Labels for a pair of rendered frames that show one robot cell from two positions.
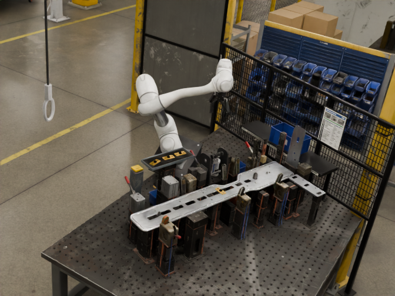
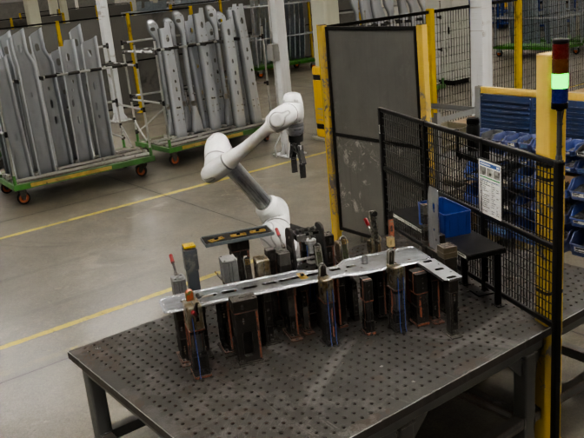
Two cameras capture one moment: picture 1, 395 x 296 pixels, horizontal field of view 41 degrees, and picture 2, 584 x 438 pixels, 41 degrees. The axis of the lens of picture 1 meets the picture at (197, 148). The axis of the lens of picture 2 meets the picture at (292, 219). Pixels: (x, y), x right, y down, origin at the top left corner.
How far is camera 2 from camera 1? 1.86 m
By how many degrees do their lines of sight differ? 26
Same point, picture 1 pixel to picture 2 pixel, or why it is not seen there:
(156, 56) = (350, 161)
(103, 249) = (141, 351)
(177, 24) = (368, 111)
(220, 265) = (282, 372)
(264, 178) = (379, 263)
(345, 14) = not seen: outside the picture
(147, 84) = (214, 142)
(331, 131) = (490, 194)
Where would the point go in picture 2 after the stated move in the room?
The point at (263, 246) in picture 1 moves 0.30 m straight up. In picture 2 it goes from (360, 355) to (355, 296)
